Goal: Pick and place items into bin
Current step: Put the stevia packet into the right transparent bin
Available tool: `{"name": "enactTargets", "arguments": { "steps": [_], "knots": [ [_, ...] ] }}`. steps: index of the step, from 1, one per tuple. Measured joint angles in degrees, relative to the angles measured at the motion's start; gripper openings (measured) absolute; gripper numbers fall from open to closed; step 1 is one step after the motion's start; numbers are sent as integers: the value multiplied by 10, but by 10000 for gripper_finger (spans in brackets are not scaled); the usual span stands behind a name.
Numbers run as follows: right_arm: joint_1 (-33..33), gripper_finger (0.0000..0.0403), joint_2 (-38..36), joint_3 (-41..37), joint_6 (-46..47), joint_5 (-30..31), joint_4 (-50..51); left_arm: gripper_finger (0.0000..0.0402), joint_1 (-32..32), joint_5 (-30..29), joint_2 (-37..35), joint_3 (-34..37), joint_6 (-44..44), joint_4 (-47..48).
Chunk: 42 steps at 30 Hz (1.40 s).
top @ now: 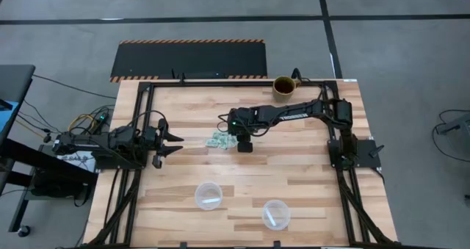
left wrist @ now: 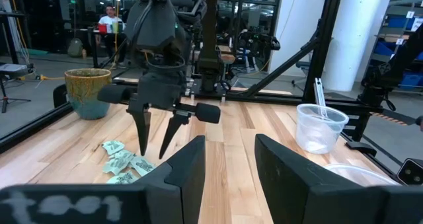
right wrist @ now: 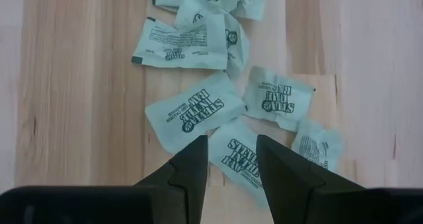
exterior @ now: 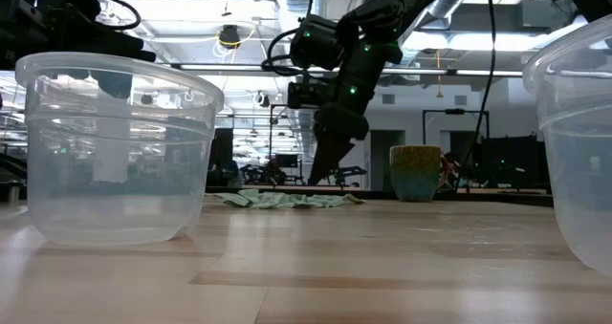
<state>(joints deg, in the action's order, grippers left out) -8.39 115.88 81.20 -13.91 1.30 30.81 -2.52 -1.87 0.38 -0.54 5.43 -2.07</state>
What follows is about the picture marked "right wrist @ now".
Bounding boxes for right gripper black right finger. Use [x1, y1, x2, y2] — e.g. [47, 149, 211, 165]
[256, 134, 365, 224]

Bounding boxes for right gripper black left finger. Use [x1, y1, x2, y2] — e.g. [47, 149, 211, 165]
[134, 134, 209, 224]

